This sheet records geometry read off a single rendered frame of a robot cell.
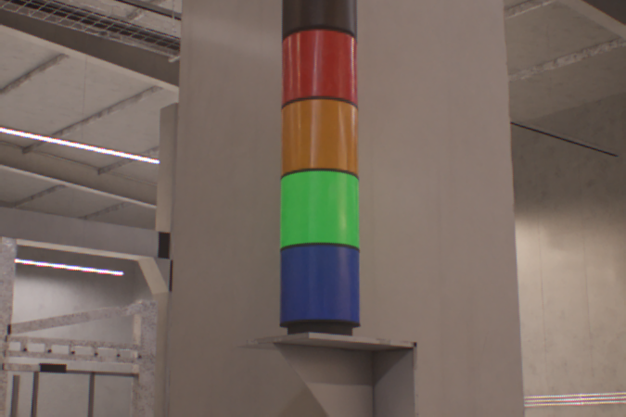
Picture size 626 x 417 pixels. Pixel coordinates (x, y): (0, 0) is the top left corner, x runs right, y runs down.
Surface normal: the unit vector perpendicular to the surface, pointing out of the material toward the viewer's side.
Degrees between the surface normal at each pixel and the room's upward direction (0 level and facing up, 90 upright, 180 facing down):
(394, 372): 90
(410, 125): 90
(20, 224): 90
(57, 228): 90
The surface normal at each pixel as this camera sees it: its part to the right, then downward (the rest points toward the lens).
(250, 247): -0.76, -0.16
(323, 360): 0.65, -0.18
